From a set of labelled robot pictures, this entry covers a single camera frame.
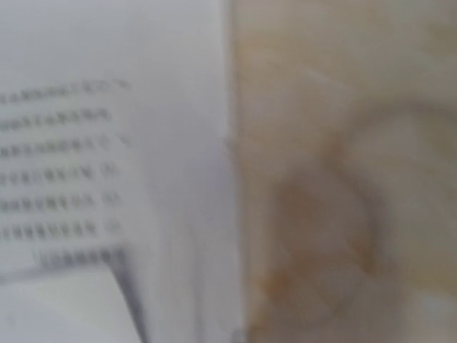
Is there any sheet under right arm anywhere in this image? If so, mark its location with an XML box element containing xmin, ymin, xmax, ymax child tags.
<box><xmin>1</xmin><ymin>1</ymin><xmax>246</xmax><ymax>342</ymax></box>

